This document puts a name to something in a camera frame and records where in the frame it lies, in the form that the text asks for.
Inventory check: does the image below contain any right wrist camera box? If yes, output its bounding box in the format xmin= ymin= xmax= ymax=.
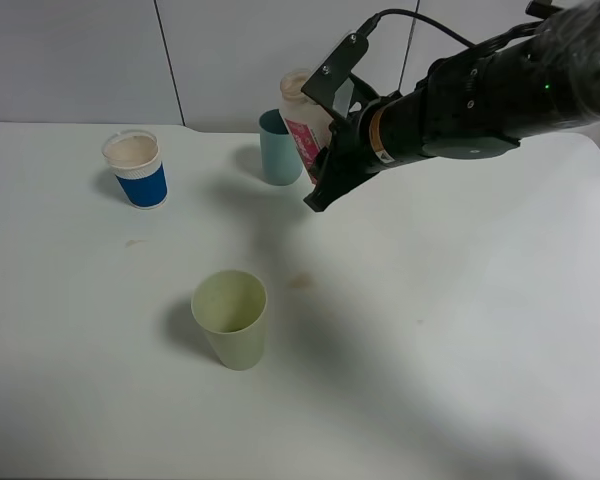
xmin=301 ymin=32 xmax=378 ymax=122

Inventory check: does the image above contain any black camera cable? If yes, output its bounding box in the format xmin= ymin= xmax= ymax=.
xmin=362 ymin=9 xmax=481 ymax=51

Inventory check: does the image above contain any clear pink-label drink bottle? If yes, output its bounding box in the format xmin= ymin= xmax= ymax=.
xmin=279 ymin=69 xmax=332 ymax=184

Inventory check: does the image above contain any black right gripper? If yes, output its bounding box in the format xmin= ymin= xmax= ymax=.
xmin=304 ymin=74 xmax=395 ymax=212

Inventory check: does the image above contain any blue sleeved clear cup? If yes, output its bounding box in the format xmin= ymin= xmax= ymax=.
xmin=101 ymin=130 xmax=168 ymax=210

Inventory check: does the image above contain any teal plastic cup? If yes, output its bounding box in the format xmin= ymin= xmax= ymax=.
xmin=258 ymin=109 xmax=303 ymax=186

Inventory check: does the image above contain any light green plastic cup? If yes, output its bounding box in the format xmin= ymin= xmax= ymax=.
xmin=191 ymin=270 xmax=268 ymax=371

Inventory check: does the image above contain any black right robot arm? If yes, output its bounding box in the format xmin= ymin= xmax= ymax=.
xmin=302 ymin=1 xmax=600 ymax=212

